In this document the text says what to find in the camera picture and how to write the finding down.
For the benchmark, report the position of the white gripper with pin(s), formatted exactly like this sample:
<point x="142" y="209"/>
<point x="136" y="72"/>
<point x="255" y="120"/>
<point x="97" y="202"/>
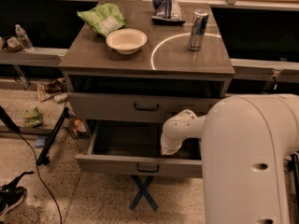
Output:
<point x="168" y="146"/>

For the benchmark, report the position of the grey drawer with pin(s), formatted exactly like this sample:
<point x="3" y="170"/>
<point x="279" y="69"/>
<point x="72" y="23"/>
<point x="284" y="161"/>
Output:
<point x="136" y="108"/>
<point x="133" y="148"/>

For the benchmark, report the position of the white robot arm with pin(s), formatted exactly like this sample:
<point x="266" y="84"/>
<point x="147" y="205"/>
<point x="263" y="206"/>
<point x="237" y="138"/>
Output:
<point x="244" y="142"/>

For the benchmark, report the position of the grey drawer cabinet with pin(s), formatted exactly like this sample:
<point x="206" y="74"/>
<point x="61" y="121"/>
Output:
<point x="164" y="66"/>

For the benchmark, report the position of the grey top drawer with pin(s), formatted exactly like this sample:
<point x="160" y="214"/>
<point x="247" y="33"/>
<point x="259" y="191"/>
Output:
<point x="136" y="108"/>

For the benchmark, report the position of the blue tape cross mark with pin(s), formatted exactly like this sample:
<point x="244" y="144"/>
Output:
<point x="143" y="192"/>

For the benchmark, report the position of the silver blue energy drink can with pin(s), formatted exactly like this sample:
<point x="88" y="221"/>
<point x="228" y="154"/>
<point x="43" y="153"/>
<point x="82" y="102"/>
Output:
<point x="200" y="18"/>

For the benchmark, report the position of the white bowl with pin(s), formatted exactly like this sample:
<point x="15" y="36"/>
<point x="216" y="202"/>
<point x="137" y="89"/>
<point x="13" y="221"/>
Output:
<point x="126" y="41"/>

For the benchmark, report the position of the blue chip bag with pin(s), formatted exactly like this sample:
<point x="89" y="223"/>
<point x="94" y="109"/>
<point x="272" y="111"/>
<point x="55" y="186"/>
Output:
<point x="167" y="11"/>

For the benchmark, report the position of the crumpled snack wrapper on floor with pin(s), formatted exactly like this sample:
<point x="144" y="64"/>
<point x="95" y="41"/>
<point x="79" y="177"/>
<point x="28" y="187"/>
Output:
<point x="50" y="89"/>

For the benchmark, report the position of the black tripod leg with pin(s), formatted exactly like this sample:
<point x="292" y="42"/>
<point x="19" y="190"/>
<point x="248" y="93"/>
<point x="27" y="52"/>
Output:
<point x="43" y="158"/>

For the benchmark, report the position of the green chip bag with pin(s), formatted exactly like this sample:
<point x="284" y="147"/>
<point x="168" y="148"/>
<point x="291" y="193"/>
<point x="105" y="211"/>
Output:
<point x="103" y="19"/>

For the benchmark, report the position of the small green bag on floor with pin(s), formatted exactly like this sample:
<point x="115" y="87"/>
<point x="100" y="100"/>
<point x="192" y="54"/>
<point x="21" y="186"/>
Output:
<point x="33" y="118"/>

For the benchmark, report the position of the black sneaker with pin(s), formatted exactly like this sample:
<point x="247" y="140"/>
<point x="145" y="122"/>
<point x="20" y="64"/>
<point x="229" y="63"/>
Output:
<point x="11" y="194"/>

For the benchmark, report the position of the clear water bottle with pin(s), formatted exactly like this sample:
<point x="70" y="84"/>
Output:
<point x="23" y="37"/>

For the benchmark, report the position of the round container on shelf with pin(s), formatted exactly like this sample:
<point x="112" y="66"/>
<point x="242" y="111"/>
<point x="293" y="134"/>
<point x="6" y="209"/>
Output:
<point x="11" y="44"/>

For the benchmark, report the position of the wire basket with items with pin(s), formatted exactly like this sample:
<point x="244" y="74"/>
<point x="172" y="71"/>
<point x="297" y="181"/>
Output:
<point x="74" y="126"/>

